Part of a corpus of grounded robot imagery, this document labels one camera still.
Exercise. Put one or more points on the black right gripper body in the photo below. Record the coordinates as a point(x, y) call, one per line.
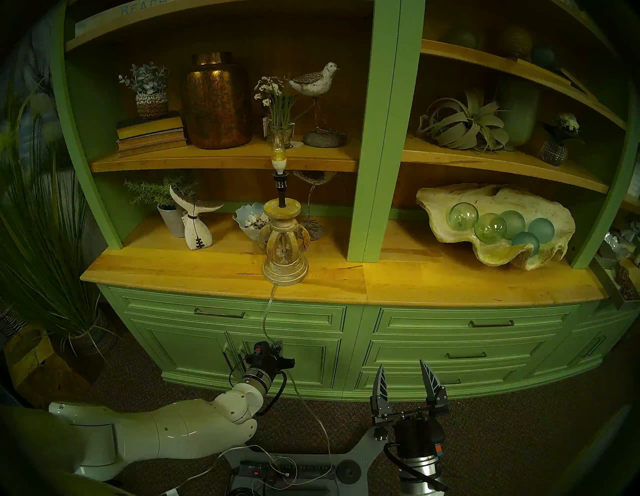
point(420, 435)

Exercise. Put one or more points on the striped woven basket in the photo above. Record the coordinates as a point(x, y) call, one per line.
point(10, 320)

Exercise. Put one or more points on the tray of seashells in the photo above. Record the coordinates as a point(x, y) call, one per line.
point(617, 260)

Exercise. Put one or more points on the woven brown decorative ball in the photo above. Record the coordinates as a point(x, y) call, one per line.
point(515, 42)

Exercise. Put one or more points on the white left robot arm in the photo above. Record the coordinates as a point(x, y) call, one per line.
point(175, 430)

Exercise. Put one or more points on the gray robot base plate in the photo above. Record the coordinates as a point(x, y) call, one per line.
point(360, 450)

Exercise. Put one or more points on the green cabinet with wooden shelves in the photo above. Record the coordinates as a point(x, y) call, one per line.
point(380, 150)

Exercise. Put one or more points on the green ceramic vase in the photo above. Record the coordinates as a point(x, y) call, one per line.
point(520, 115)

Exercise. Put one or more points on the white whale tail figurine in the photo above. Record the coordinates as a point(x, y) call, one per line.
point(196, 234)

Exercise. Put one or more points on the shorebird figurine on stone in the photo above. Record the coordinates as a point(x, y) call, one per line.
point(314, 84)

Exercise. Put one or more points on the dark green decorative ball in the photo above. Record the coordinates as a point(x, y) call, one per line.
point(460, 37)

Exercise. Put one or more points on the bowl of seashells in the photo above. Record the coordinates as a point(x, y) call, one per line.
point(250, 220)

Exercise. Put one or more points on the small plant in glass pot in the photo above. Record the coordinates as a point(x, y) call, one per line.
point(552, 152)

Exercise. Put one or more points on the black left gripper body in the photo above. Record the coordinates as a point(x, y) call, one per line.
point(265, 357)

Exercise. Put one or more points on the white flowers in glass vase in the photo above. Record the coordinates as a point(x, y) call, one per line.
point(280, 107)

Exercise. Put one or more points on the giant clam shell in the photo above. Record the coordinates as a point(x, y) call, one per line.
point(490, 256)

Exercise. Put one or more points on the fern in gray pot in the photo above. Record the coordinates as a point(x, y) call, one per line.
point(172, 220)

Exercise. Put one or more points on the right gripper gray finger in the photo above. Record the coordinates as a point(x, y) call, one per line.
point(434, 392)
point(382, 400)

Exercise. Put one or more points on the pale air plant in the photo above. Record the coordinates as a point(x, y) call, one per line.
point(465, 125)

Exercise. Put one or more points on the carved wooden table lamp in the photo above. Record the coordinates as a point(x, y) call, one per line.
point(285, 260)

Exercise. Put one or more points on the brown long-legged bird figurine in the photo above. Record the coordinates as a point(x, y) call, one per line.
point(317, 176)

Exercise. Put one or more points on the teal frosted glass ball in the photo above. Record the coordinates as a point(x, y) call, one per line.
point(515, 222)
point(541, 230)
point(526, 243)

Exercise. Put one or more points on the tan wooden block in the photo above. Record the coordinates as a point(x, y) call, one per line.
point(27, 355)

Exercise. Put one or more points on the black power strip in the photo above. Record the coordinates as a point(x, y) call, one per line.
point(305, 472)

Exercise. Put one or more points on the white beach sign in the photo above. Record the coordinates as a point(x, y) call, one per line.
point(100, 22)

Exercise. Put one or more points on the stack of old books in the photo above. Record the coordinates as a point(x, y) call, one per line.
point(150, 134)

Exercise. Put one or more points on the tall grass plant in basket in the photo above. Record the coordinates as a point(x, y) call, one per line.
point(45, 240)

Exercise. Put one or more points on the dark blue decorative ball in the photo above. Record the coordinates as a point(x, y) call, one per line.
point(543, 57)

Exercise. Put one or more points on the small plant in woven pot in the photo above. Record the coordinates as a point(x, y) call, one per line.
point(151, 105)

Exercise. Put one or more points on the copper metal vase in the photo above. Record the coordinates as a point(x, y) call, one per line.
point(216, 105)

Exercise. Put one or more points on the left gripper gray finger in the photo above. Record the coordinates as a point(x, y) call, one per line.
point(278, 346)

